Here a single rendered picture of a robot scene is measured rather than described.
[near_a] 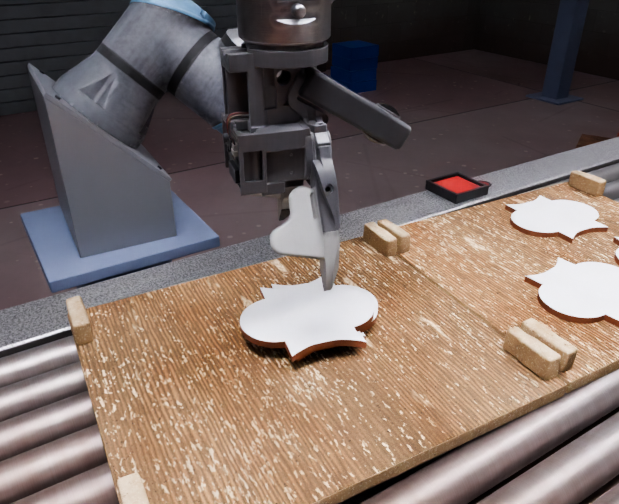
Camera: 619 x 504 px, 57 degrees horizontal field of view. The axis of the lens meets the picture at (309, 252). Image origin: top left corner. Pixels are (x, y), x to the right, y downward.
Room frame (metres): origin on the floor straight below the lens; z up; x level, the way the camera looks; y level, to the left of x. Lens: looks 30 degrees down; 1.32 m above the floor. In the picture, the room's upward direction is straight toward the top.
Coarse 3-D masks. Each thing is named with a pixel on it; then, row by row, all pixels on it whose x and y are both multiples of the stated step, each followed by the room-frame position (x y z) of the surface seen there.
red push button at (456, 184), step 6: (444, 180) 0.94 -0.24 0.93; (450, 180) 0.94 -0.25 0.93; (456, 180) 0.94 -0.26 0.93; (462, 180) 0.94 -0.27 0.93; (444, 186) 0.91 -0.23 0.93; (450, 186) 0.91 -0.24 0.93; (456, 186) 0.91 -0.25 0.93; (462, 186) 0.91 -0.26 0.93; (468, 186) 0.91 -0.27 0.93; (474, 186) 0.91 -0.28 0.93; (480, 186) 0.91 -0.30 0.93; (456, 192) 0.89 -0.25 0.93
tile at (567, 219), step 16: (512, 208) 0.79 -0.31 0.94; (528, 208) 0.79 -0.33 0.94; (544, 208) 0.79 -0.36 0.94; (560, 208) 0.79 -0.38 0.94; (576, 208) 0.79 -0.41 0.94; (592, 208) 0.79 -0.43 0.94; (512, 224) 0.75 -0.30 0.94; (528, 224) 0.74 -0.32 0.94; (544, 224) 0.74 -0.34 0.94; (560, 224) 0.74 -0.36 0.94; (576, 224) 0.74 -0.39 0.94; (592, 224) 0.74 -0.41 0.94
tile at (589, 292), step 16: (560, 272) 0.61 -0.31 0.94; (576, 272) 0.61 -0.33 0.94; (592, 272) 0.61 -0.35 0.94; (608, 272) 0.61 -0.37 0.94; (544, 288) 0.57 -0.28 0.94; (560, 288) 0.57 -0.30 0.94; (576, 288) 0.57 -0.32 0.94; (592, 288) 0.57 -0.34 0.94; (608, 288) 0.57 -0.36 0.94; (544, 304) 0.54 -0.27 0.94; (560, 304) 0.54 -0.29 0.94; (576, 304) 0.54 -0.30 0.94; (592, 304) 0.54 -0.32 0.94; (608, 304) 0.54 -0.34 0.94; (576, 320) 0.51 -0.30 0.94; (592, 320) 0.51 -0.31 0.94; (608, 320) 0.51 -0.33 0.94
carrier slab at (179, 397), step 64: (384, 256) 0.66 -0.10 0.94; (128, 320) 0.52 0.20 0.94; (192, 320) 0.52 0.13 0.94; (384, 320) 0.52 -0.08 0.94; (448, 320) 0.52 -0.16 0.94; (128, 384) 0.42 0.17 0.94; (192, 384) 0.42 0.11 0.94; (256, 384) 0.42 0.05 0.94; (320, 384) 0.42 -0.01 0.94; (384, 384) 0.42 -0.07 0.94; (448, 384) 0.42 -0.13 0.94; (512, 384) 0.42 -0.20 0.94; (128, 448) 0.34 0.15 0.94; (192, 448) 0.34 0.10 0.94; (256, 448) 0.34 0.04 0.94; (320, 448) 0.34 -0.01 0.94; (384, 448) 0.34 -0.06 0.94; (448, 448) 0.35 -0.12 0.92
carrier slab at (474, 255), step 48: (528, 192) 0.87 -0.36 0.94; (576, 192) 0.87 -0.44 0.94; (432, 240) 0.70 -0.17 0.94; (480, 240) 0.70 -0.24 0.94; (528, 240) 0.70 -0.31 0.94; (576, 240) 0.70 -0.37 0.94; (480, 288) 0.58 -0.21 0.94; (528, 288) 0.58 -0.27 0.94; (576, 336) 0.49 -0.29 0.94; (576, 384) 0.42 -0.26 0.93
